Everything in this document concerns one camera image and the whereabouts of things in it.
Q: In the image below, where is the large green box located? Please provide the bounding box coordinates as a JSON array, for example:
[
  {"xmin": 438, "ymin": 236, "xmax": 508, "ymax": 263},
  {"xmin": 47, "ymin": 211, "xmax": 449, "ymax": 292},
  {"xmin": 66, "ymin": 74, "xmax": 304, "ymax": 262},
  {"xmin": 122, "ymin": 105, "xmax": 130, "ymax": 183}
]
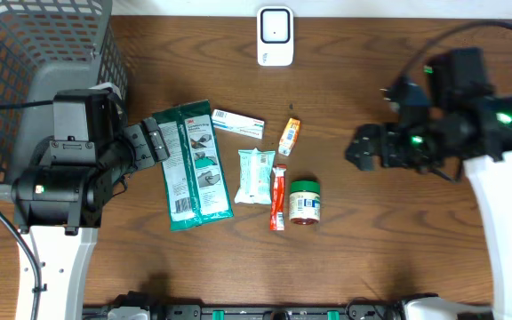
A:
[{"xmin": 153, "ymin": 100, "xmax": 234, "ymax": 231}]

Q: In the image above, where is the orange small box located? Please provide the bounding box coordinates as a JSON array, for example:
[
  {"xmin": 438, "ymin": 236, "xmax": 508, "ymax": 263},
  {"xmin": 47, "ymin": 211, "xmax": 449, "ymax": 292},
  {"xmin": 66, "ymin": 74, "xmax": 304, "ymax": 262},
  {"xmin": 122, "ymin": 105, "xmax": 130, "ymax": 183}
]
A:
[{"xmin": 278, "ymin": 118, "xmax": 301, "ymax": 156}]

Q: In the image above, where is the green lid jar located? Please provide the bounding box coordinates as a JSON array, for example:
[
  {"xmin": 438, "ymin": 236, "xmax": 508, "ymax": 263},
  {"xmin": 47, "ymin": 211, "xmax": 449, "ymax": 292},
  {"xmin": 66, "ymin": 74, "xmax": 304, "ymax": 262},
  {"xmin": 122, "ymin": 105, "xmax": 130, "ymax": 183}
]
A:
[{"xmin": 289, "ymin": 180, "xmax": 321, "ymax": 225}]

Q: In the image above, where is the white green box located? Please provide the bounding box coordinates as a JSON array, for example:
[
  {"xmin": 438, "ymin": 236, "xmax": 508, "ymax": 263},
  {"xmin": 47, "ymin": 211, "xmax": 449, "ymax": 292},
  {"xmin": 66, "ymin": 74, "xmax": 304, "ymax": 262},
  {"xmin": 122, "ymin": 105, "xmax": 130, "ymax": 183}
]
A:
[{"xmin": 212, "ymin": 109, "xmax": 265, "ymax": 140}]

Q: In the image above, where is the teal snack packet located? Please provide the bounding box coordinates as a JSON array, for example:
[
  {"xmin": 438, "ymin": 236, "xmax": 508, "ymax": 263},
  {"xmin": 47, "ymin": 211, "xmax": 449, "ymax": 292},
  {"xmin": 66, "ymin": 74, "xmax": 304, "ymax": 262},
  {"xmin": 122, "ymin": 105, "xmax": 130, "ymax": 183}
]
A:
[{"xmin": 234, "ymin": 148, "xmax": 276, "ymax": 204}]

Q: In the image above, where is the red stick sachet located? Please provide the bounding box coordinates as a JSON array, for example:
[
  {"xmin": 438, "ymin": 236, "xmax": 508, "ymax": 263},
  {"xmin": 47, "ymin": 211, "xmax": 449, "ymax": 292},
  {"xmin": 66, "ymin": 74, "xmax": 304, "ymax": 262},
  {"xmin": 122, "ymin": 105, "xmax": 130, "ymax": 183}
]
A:
[{"xmin": 270, "ymin": 164, "xmax": 287, "ymax": 231}]

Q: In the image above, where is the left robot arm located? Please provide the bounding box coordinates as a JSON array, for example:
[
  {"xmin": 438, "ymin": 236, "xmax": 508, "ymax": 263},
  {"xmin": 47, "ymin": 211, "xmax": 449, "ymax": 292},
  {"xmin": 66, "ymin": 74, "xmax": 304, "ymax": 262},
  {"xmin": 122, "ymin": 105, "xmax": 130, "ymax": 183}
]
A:
[{"xmin": 11, "ymin": 86, "xmax": 170, "ymax": 319}]

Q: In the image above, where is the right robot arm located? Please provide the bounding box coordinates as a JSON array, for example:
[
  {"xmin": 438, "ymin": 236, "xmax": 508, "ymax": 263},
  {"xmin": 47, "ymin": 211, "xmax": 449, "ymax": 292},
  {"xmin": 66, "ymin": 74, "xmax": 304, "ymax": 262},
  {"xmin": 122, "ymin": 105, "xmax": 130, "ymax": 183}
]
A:
[{"xmin": 345, "ymin": 47, "xmax": 512, "ymax": 319}]

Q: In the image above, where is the grey plastic mesh basket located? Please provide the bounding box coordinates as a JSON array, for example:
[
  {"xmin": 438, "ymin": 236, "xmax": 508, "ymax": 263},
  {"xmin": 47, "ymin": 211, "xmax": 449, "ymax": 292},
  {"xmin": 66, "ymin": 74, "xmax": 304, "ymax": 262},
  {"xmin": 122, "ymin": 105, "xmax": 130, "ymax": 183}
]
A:
[{"xmin": 0, "ymin": 0, "xmax": 128, "ymax": 201}]

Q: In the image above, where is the right black cable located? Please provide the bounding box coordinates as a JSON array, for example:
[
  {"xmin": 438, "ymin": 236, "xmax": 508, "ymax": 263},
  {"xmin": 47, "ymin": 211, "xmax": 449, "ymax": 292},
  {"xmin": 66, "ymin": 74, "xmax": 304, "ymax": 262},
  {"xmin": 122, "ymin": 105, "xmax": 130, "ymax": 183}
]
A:
[{"xmin": 400, "ymin": 20, "xmax": 512, "ymax": 81}]

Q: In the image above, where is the black cable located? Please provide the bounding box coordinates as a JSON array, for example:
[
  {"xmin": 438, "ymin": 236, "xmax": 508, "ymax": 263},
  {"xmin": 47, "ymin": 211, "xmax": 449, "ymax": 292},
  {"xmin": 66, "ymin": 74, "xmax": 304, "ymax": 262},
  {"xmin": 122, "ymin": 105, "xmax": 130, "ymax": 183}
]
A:
[
  {"xmin": 0, "ymin": 100, "xmax": 55, "ymax": 320},
  {"xmin": 400, "ymin": 20, "xmax": 512, "ymax": 81}
]

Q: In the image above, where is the left black cable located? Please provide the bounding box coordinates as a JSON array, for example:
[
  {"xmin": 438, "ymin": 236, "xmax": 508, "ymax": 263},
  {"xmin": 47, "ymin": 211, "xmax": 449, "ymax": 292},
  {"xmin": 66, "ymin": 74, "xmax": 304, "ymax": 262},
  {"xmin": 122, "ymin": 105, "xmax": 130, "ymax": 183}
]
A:
[{"xmin": 0, "ymin": 100, "xmax": 55, "ymax": 320}]

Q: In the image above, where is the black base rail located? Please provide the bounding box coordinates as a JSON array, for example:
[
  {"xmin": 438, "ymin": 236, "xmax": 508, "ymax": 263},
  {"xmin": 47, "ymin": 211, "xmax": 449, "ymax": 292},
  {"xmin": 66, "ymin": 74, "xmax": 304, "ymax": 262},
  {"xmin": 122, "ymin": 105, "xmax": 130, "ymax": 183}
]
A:
[{"xmin": 82, "ymin": 303, "xmax": 404, "ymax": 320}]

